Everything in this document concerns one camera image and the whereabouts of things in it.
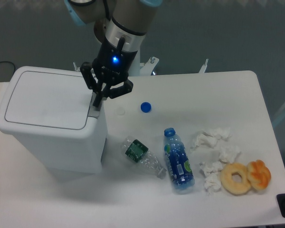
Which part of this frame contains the clear bottle green label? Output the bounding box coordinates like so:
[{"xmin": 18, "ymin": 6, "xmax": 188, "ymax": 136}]
[{"xmin": 120, "ymin": 136, "xmax": 167, "ymax": 180}]

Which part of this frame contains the black cable on floor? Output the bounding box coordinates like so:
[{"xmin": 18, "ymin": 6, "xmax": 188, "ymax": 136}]
[{"xmin": 0, "ymin": 61, "xmax": 16, "ymax": 72}]

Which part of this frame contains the plain ring donut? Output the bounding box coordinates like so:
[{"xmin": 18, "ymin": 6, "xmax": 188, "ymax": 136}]
[{"xmin": 220, "ymin": 162, "xmax": 251, "ymax": 195}]

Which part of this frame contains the blue plastic bottle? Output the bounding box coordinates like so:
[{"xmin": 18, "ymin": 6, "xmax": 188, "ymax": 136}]
[{"xmin": 164, "ymin": 128, "xmax": 195, "ymax": 194}]

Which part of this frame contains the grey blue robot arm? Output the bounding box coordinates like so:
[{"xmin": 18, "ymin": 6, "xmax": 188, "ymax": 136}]
[{"xmin": 65, "ymin": 0, "xmax": 162, "ymax": 107}]

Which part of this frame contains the crumpled white tissue top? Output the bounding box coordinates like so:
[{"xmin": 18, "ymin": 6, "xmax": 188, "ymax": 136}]
[{"xmin": 190, "ymin": 127, "xmax": 232, "ymax": 152}]

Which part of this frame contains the blue bottle cap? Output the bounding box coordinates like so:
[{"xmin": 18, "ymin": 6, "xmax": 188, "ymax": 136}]
[{"xmin": 140, "ymin": 102, "xmax": 152, "ymax": 113}]

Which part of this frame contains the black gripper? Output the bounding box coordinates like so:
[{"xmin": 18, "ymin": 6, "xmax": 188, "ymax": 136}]
[{"xmin": 80, "ymin": 38, "xmax": 137, "ymax": 107}]

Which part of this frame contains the white plastic trash can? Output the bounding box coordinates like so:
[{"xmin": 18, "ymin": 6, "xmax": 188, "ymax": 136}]
[{"xmin": 0, "ymin": 66, "xmax": 108, "ymax": 174}]

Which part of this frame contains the white bottle cap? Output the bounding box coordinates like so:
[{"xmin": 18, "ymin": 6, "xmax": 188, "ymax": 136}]
[{"xmin": 116, "ymin": 107, "xmax": 125, "ymax": 116}]

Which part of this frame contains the crumpled white tissue bottom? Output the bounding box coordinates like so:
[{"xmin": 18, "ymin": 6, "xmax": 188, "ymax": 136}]
[{"xmin": 199, "ymin": 161, "xmax": 223, "ymax": 195}]

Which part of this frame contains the orange glazed bread roll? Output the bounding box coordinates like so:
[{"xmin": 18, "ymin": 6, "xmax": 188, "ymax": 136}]
[{"xmin": 247, "ymin": 160, "xmax": 271, "ymax": 191}]

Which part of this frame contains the crumpled white tissue middle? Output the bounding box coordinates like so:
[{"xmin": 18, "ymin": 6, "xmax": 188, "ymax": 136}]
[{"xmin": 219, "ymin": 146, "xmax": 241, "ymax": 163}]

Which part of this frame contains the crumpled white tissue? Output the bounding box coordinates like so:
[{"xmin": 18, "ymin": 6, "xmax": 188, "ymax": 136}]
[
  {"xmin": 199, "ymin": 161, "xmax": 223, "ymax": 195},
  {"xmin": 219, "ymin": 146, "xmax": 241, "ymax": 163},
  {"xmin": 190, "ymin": 127, "xmax": 232, "ymax": 152}
]

